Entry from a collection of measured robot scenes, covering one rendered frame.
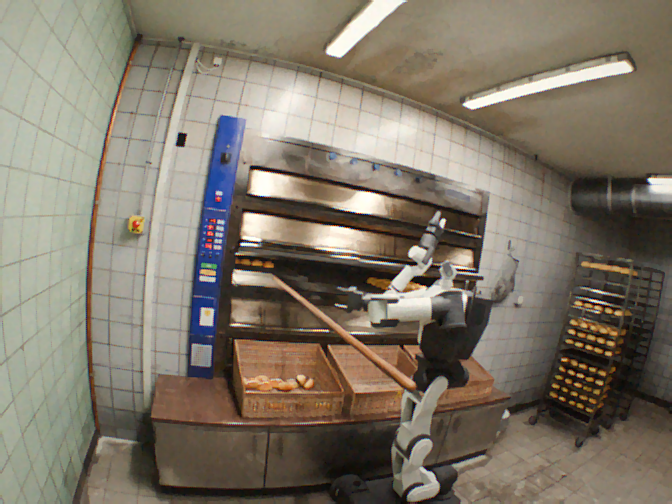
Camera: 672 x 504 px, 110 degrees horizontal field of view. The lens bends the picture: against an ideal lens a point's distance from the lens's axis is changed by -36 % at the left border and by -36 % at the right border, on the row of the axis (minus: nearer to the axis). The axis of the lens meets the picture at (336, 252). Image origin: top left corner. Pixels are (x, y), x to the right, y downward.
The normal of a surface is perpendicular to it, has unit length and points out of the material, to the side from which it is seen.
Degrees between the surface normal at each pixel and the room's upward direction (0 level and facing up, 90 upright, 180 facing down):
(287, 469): 90
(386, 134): 90
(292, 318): 70
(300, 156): 92
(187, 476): 90
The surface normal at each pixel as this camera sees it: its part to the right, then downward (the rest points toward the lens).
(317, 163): 0.37, 0.11
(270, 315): 0.39, -0.24
